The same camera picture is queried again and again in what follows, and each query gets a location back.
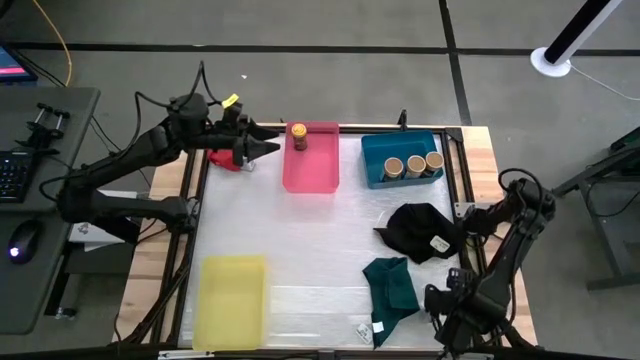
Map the black computer mouse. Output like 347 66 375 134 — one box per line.
7 219 41 265

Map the green cloth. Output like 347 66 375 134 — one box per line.
355 256 421 349

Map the pink plastic bin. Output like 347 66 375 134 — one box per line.
282 121 341 195

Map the silver metal bracket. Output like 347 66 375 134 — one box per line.
158 351 214 360

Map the blue plastic bin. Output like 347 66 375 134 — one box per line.
360 129 445 190

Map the black keyboard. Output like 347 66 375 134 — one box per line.
0 149 34 204

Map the white cable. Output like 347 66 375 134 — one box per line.
569 63 640 101

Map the black table frame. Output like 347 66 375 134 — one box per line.
114 122 539 360

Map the spice jar with yellow lid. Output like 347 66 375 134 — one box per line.
290 122 309 152

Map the yellow plastic bin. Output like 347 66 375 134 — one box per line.
192 254 269 352

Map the black metal stand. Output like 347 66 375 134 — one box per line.
552 127 640 291

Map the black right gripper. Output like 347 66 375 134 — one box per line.
424 269 504 341

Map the computer monitor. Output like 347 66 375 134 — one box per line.
0 44 39 84

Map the white pole with round base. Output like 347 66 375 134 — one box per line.
529 0 626 79

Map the black cloth with white tag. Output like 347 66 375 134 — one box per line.
373 202 464 265

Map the yellow cable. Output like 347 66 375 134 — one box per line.
32 0 74 87

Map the red cloth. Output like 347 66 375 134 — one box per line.
206 148 251 173

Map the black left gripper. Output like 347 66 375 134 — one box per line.
214 122 282 167

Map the white paper sheet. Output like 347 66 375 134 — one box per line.
67 189 151 254

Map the black clamp stand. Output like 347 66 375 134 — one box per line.
17 102 71 151

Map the spice jar with tan lid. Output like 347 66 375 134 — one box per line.
404 154 427 180
383 156 405 182
424 150 445 176

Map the grey desk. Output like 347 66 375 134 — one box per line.
0 87 101 335

